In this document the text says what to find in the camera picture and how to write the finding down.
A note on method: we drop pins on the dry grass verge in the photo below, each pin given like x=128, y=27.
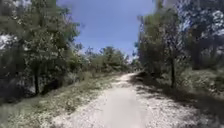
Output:
x=43, y=106

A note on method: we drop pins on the wood of green trees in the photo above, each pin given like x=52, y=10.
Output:
x=40, y=50

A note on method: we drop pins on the pale gravel dirt path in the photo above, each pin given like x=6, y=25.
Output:
x=123, y=106

